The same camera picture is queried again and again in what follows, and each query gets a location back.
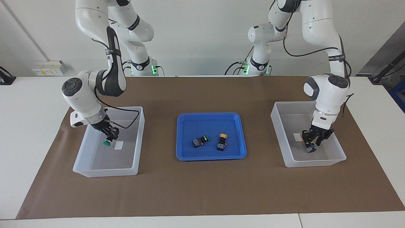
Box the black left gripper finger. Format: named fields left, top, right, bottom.
left=302, top=130, right=314, bottom=147
left=316, top=129, right=334, bottom=146

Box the translucent white plastic box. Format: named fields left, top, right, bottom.
left=72, top=106, right=145, bottom=178
left=271, top=101, right=347, bottom=168

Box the blue crate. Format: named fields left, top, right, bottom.
left=389, top=79, right=405, bottom=113

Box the blue plastic tray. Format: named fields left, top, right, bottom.
left=176, top=112, right=247, bottom=161

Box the brown paper table mat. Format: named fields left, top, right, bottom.
left=16, top=76, right=405, bottom=219

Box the black desk clamp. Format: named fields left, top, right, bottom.
left=0, top=66, right=16, bottom=85

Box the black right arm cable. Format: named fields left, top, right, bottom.
left=93, top=85, right=140, bottom=129

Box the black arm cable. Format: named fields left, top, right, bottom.
left=283, top=19, right=355, bottom=117
left=93, top=85, right=140, bottom=129

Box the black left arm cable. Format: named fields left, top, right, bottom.
left=283, top=19, right=355, bottom=117

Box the white wall socket box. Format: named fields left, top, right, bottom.
left=33, top=60, right=67, bottom=76

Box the grey wall conduit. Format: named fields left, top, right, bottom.
left=3, top=0, right=49, bottom=62

